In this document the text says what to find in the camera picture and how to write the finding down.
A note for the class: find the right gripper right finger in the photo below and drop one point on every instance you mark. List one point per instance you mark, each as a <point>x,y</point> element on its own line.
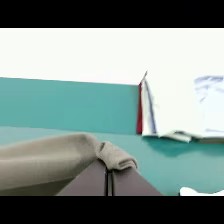
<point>133,183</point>

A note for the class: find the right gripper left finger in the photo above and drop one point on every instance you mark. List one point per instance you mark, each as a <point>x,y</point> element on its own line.
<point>90,181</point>

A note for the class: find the grey garment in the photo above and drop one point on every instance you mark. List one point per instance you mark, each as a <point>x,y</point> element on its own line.
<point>46,160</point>

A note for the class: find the red garment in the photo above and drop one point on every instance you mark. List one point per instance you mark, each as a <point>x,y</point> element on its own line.
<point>139,116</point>

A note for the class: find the white garment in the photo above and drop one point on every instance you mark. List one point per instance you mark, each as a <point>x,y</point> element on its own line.
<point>186,106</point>

